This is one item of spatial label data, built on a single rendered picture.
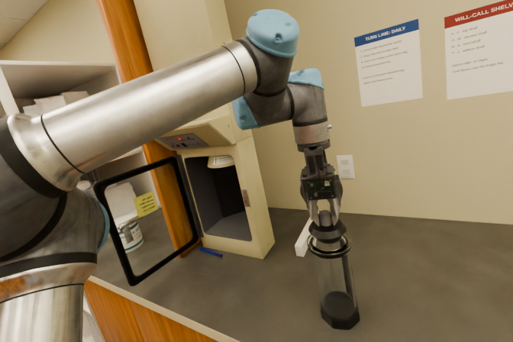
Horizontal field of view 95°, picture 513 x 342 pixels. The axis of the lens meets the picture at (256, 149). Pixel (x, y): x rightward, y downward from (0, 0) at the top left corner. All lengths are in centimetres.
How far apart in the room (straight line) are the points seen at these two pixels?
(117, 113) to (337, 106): 94
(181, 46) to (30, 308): 77
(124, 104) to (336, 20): 95
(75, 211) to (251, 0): 111
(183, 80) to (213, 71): 4
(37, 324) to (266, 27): 44
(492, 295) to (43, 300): 93
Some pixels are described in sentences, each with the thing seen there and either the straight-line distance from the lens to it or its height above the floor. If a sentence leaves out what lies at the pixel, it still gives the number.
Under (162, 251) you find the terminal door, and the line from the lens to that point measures 107.
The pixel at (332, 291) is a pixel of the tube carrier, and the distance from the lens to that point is 70.
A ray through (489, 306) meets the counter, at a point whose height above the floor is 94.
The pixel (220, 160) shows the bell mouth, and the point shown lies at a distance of 93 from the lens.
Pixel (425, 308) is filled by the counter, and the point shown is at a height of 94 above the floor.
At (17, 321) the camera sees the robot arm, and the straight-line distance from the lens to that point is 41.
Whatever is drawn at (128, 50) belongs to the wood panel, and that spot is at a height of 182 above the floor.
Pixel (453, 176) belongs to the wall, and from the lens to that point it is 117.
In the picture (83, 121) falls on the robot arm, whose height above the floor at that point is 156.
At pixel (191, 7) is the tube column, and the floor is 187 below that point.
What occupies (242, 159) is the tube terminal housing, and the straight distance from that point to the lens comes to 84.
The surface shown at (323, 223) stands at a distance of 62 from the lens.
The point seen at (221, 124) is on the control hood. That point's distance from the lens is 77.
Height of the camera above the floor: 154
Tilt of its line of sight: 12 degrees down
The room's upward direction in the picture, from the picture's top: 12 degrees counter-clockwise
